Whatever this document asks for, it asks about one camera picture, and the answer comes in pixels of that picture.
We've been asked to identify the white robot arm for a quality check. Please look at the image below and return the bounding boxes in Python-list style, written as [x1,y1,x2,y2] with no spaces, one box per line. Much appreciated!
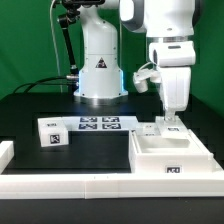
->
[75,0,201,121]

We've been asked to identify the white U-shaped obstacle fence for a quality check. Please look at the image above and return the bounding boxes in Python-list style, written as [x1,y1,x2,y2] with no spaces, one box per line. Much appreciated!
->
[0,141,224,199]

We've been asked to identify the white cabinet top block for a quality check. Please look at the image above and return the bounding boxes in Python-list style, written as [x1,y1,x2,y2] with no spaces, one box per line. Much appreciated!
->
[38,117,69,147]

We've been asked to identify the white fiducial marker sheet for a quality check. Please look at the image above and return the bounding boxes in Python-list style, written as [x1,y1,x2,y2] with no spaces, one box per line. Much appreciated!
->
[62,116,138,131]

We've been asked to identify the white cabinet body box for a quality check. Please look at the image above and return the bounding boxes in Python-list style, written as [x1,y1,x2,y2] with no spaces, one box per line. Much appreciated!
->
[128,131,215,174]

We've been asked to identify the white cable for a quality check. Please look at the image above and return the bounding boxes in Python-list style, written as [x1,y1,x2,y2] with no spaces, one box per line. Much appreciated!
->
[49,0,64,94]

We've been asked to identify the white cabinet door panel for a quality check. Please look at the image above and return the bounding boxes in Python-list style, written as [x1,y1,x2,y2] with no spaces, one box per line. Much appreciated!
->
[136,122,159,136]

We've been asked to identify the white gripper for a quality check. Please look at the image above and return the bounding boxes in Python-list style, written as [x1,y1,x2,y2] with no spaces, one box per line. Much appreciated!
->
[149,41,196,122]

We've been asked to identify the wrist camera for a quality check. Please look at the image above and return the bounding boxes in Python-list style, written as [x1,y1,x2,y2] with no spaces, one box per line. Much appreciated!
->
[133,62,161,93]

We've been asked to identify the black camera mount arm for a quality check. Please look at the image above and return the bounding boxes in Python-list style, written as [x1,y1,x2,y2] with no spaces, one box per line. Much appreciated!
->
[52,0,103,79]

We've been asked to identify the black cable bundle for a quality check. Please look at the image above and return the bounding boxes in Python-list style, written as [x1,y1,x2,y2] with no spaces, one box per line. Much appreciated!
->
[12,75,80,94]

